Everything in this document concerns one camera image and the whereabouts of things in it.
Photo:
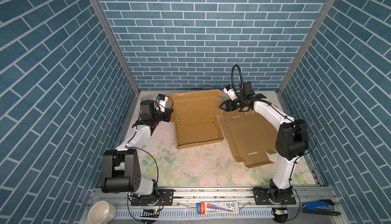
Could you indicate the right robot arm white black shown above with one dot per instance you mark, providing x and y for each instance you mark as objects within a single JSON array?
[{"x": 291, "y": 143}]

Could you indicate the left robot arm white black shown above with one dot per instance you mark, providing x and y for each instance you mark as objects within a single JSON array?
[{"x": 121, "y": 171}]

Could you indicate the aluminium corner post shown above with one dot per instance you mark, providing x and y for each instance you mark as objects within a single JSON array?
[
  {"x": 98, "y": 9},
  {"x": 321, "y": 16}
]

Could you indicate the aluminium front rail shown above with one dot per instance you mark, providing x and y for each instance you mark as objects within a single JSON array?
[{"x": 180, "y": 205}]

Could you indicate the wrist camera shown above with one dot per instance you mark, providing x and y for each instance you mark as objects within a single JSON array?
[
  {"x": 161, "y": 101},
  {"x": 244, "y": 92}
]

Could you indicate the flat brown cardboard box blank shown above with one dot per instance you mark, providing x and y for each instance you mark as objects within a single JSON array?
[{"x": 250, "y": 136}]

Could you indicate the aluminium corner post left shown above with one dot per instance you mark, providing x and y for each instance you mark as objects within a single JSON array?
[{"x": 98, "y": 9}]

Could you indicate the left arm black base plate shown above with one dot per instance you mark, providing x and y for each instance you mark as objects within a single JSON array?
[{"x": 158, "y": 197}]

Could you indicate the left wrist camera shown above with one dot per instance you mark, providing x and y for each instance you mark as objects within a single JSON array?
[{"x": 161, "y": 101}]

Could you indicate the blue black stapler tool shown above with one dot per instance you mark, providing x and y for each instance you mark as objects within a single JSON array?
[{"x": 320, "y": 207}]

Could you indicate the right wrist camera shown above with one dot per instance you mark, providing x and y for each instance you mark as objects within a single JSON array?
[{"x": 244, "y": 92}]

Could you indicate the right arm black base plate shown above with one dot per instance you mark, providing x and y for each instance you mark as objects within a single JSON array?
[{"x": 273, "y": 196}]

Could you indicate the white ceramic bowl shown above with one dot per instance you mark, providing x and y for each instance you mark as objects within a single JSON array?
[{"x": 101, "y": 212}]

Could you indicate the lavender ceramic mug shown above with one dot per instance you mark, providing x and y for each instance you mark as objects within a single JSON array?
[{"x": 207, "y": 88}]

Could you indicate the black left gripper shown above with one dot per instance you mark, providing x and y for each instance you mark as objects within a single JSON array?
[{"x": 166, "y": 115}]

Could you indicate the brown cardboard box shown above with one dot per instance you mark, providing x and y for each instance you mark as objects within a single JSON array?
[
  {"x": 195, "y": 117},
  {"x": 250, "y": 136}
]

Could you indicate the aluminium corner post right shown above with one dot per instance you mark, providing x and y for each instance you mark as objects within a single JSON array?
[{"x": 321, "y": 16}]

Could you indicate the blue red white packet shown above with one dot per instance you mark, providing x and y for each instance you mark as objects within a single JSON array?
[{"x": 204, "y": 208}]

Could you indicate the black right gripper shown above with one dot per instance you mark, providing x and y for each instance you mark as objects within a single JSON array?
[{"x": 228, "y": 104}]

